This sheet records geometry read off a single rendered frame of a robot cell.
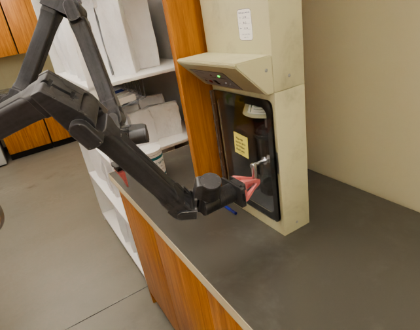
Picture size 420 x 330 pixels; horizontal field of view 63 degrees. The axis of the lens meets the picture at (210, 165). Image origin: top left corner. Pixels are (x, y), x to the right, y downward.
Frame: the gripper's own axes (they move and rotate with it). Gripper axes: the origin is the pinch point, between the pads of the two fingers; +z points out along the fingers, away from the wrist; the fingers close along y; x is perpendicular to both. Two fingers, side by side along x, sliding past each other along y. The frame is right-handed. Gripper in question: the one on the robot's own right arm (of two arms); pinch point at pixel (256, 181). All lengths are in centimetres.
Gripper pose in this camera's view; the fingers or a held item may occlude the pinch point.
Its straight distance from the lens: 105.1
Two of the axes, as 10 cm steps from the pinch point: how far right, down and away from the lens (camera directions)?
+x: 1.6, 8.9, 4.2
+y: -5.2, -2.9, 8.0
